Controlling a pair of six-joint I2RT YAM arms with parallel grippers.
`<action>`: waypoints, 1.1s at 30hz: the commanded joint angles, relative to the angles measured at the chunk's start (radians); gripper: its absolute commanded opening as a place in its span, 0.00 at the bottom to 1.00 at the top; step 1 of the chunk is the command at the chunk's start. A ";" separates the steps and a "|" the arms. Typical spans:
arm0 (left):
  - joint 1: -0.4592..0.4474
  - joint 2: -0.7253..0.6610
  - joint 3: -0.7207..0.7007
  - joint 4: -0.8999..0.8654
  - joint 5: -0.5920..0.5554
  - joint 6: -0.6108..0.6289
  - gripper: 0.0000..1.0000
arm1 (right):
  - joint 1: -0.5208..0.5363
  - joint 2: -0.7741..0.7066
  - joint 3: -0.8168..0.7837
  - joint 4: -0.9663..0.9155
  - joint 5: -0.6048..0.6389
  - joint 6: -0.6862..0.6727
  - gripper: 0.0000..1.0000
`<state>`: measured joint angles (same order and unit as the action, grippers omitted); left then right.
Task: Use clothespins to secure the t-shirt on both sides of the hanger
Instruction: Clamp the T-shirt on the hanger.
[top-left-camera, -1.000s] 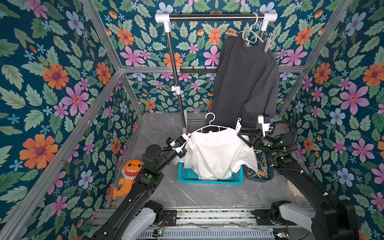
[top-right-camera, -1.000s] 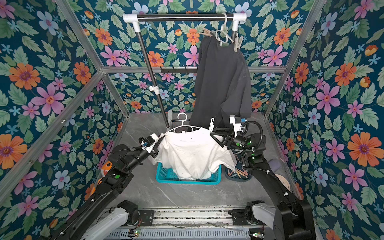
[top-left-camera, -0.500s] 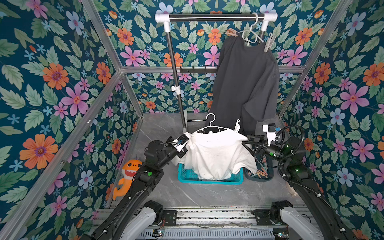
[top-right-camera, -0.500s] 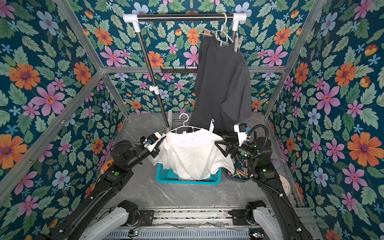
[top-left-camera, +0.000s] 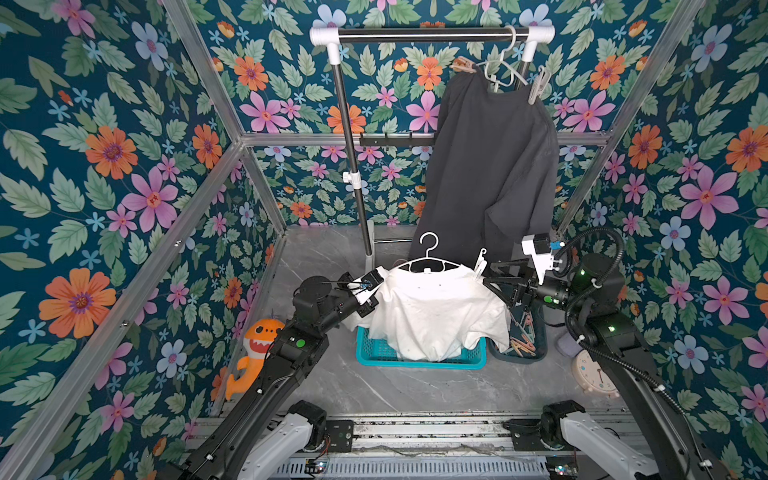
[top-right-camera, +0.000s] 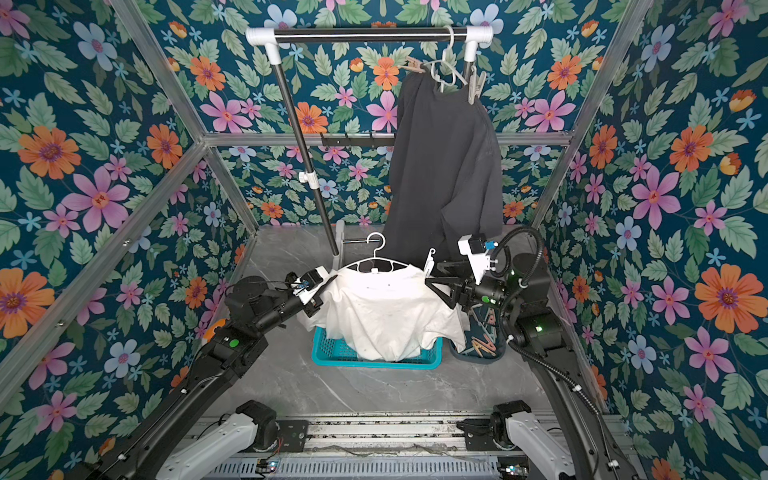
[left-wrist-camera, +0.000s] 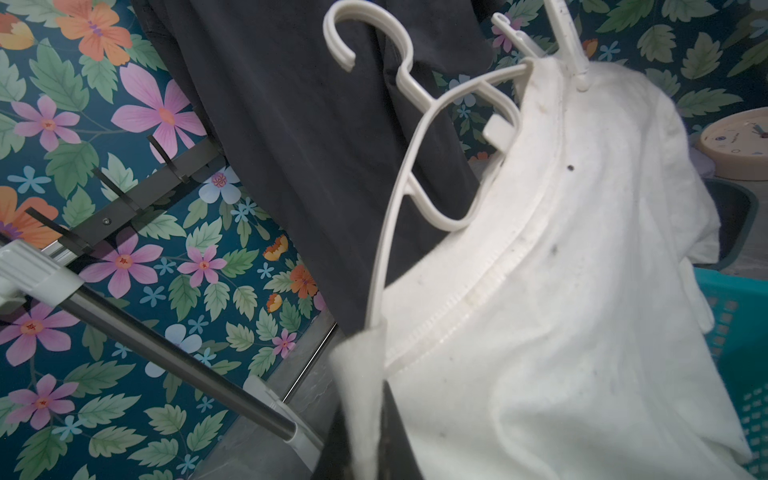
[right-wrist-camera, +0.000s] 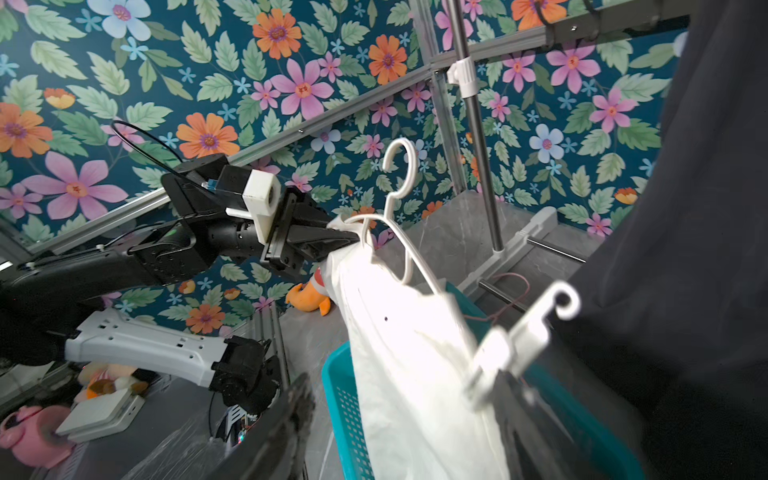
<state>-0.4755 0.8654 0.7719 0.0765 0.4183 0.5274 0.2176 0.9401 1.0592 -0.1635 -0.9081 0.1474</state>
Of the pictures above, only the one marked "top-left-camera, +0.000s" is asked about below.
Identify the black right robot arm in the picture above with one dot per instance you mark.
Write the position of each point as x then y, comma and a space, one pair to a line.
582, 278

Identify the dark grey t-shirt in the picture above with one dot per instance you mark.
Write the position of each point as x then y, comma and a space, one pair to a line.
491, 179

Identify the white garment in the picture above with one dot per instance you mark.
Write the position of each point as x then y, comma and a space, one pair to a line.
435, 315

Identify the black wall hook rail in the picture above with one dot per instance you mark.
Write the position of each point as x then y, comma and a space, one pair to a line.
397, 140

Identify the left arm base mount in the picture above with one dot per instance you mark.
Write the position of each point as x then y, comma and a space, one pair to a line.
335, 436

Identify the teal laundry basket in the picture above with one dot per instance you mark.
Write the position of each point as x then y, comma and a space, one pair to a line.
378, 353

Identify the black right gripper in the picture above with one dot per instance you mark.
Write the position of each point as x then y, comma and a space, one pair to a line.
512, 288

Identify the white plastic hanger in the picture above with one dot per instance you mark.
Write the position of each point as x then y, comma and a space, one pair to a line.
428, 263
492, 69

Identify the dark teal clothespin tray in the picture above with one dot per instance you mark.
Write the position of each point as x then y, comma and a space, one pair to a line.
527, 337

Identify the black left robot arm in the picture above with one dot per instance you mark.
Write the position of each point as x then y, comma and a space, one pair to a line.
243, 446

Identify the lavender cloth item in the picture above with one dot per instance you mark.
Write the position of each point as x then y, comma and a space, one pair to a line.
567, 345

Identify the beige round clock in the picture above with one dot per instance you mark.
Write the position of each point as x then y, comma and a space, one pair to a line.
591, 377

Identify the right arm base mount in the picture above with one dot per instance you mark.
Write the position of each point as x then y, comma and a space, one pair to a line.
537, 434

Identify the orange shark plush toy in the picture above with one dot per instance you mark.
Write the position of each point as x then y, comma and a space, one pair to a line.
257, 342

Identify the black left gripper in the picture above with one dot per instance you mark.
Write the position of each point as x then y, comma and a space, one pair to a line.
363, 309

